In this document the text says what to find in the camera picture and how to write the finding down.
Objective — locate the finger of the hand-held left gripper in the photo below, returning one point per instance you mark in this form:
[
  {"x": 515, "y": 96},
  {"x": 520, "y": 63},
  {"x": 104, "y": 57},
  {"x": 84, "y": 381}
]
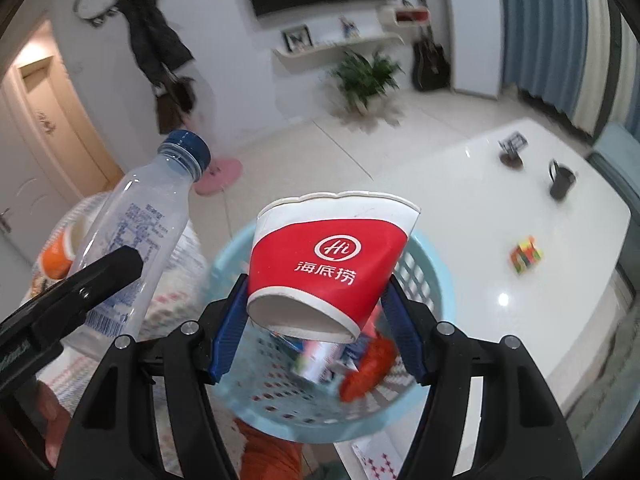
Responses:
[{"x": 95, "y": 280}]

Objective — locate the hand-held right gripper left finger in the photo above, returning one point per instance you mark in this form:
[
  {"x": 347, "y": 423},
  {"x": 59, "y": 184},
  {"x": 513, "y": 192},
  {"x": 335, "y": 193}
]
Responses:
[{"x": 227, "y": 332}]

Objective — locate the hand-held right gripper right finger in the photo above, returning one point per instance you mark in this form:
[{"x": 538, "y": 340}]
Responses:
[{"x": 406, "y": 332}]

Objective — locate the orange plastic bag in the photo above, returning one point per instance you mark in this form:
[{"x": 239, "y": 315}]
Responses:
[{"x": 370, "y": 370}]

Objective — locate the light blue plastic basket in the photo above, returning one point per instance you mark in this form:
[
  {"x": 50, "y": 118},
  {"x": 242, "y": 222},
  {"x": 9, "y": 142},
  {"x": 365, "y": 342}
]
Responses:
[{"x": 280, "y": 390}]

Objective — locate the blue carton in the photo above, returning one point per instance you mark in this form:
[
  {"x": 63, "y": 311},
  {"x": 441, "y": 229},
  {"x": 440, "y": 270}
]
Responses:
[{"x": 315, "y": 357}]

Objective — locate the clear plastic bottle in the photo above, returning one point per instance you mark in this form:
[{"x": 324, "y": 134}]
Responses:
[{"x": 145, "y": 200}]

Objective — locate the red paper cup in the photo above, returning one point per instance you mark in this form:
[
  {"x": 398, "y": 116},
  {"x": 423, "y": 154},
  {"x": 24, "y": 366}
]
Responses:
[{"x": 325, "y": 260}]

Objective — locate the person's left hand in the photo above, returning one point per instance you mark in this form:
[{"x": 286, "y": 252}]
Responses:
[{"x": 55, "y": 420}]

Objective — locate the striped woven blanket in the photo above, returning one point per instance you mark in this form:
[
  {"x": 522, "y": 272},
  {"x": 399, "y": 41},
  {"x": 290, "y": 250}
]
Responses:
[{"x": 175, "y": 305}]

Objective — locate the orange cloth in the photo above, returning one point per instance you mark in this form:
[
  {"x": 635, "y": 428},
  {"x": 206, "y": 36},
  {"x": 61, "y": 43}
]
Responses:
[{"x": 270, "y": 452}]

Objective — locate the white printed paper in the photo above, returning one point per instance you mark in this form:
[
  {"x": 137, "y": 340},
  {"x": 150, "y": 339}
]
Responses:
[{"x": 377, "y": 457}]

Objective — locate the colourful puzzle cube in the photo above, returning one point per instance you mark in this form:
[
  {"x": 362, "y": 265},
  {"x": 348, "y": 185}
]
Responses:
[{"x": 526, "y": 255}]

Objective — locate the coat rack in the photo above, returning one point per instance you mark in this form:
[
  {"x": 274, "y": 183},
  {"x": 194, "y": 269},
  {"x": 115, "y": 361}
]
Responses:
[{"x": 217, "y": 175}]

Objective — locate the wooden door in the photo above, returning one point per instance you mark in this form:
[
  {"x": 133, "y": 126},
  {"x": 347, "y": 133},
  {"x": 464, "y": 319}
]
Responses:
[{"x": 60, "y": 125}]

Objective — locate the brown bag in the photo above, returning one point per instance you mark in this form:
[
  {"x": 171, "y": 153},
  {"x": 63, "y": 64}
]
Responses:
[{"x": 167, "y": 112}]

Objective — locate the black bag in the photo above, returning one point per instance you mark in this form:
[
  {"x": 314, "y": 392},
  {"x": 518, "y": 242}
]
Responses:
[{"x": 185, "y": 92}]

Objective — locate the phone stand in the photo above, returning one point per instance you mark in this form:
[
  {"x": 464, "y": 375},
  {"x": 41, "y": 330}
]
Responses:
[{"x": 512, "y": 150}]

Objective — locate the black mug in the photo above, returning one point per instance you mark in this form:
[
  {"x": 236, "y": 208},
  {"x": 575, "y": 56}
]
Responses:
[{"x": 561, "y": 182}]

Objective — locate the black coat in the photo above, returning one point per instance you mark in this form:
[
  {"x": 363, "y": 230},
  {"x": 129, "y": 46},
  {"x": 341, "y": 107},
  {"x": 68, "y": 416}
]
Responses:
[{"x": 155, "y": 35}]

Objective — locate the potted green plant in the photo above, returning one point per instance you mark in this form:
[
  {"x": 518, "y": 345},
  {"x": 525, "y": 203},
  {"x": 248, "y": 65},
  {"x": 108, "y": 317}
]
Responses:
[{"x": 367, "y": 77}]

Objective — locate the black guitar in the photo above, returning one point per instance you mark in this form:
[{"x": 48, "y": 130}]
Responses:
[{"x": 431, "y": 65}]

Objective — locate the grey armchair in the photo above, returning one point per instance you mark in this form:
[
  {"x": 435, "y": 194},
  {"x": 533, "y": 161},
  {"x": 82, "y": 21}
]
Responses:
[{"x": 617, "y": 160}]

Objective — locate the white standing air conditioner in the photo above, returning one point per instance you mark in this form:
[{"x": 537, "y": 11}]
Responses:
[{"x": 472, "y": 30}]

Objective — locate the pen holder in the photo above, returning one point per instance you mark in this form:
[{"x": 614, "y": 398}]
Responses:
[{"x": 350, "y": 27}]

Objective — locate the white and red box shelf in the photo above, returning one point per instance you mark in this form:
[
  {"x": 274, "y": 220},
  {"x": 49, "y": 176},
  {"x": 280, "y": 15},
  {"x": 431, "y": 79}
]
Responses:
[{"x": 406, "y": 12}]

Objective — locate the blue and cream curtains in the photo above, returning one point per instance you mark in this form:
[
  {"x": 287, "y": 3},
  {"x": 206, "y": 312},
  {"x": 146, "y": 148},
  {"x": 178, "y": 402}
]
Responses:
[{"x": 560, "y": 40}]

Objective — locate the curved white wall shelf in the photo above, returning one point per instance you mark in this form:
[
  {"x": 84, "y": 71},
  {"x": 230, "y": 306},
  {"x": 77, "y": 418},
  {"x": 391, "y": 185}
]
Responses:
[{"x": 335, "y": 49}]

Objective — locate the butterfly picture frame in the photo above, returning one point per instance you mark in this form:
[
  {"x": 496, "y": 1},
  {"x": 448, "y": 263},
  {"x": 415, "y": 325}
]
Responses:
[{"x": 297, "y": 38}]

